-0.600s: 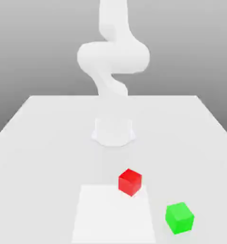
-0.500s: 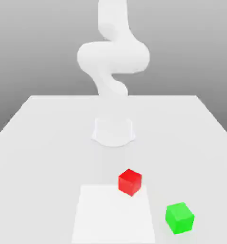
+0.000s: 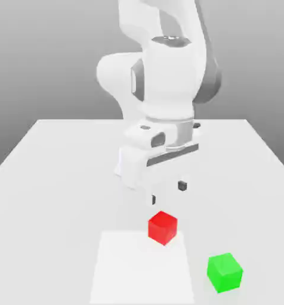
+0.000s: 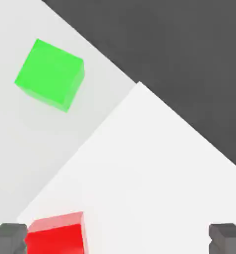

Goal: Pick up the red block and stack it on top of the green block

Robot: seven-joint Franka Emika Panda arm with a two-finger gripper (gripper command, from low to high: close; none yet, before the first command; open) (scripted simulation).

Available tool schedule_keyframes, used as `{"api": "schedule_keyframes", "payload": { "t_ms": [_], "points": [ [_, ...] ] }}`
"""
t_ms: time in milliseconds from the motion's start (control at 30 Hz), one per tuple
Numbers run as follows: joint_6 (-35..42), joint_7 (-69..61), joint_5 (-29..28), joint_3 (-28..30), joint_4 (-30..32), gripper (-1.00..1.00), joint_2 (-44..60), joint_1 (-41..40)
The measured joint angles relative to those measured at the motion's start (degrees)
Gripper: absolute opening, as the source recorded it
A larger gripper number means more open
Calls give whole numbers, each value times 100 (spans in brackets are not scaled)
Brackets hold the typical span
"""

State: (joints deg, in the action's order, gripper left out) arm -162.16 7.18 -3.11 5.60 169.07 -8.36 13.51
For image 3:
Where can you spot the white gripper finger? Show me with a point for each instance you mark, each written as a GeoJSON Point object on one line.
{"type": "Point", "coordinates": [182, 186]}
{"type": "Point", "coordinates": [153, 199]}

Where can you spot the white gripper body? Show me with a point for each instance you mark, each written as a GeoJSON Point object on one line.
{"type": "Point", "coordinates": [142, 171]}

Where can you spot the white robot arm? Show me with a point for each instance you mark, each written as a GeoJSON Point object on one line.
{"type": "Point", "coordinates": [168, 78]}

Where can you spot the small red cube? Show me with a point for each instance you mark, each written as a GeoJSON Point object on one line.
{"type": "Point", "coordinates": [162, 227]}

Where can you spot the small green cube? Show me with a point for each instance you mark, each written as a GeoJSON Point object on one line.
{"type": "Point", "coordinates": [224, 272]}

